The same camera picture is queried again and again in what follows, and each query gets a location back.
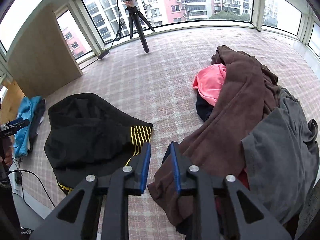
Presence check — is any black charger cable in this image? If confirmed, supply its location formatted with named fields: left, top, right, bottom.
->
left=8, top=157, right=57, bottom=209

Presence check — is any pink garment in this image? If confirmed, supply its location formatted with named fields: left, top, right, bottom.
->
left=193, top=64, right=227, bottom=106

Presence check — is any grey garment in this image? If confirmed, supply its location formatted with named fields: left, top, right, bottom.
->
left=241, top=88, right=319, bottom=224

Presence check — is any black ring light cable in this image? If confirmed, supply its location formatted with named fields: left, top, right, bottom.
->
left=97, top=0, right=126, bottom=60

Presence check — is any brown garment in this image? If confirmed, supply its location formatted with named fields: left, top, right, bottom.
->
left=147, top=45, right=279, bottom=227

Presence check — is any black tripod stand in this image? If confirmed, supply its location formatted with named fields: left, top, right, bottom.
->
left=124, top=0, right=155, bottom=53

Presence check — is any person's left hand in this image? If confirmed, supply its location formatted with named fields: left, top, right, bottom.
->
left=0, top=137, right=12, bottom=168

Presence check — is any black yellow sport shirt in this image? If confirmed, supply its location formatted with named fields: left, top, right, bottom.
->
left=44, top=93, right=153, bottom=195

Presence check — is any pink plaid table cloth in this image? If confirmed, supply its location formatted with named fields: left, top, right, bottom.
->
left=22, top=28, right=319, bottom=239

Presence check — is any red garment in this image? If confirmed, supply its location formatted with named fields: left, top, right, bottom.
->
left=237, top=168, right=250, bottom=190

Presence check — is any dark navy garment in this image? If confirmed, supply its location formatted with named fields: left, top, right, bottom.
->
left=196, top=92, right=214, bottom=122

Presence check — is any pine wood panel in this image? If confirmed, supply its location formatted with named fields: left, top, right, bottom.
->
left=1, top=80, right=24, bottom=124

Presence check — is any grey-brown wooden board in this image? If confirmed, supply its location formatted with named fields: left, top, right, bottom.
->
left=7, top=5, right=82, bottom=98

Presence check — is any dark folded garment under blue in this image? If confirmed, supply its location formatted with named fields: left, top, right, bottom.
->
left=27, top=99, right=46, bottom=153

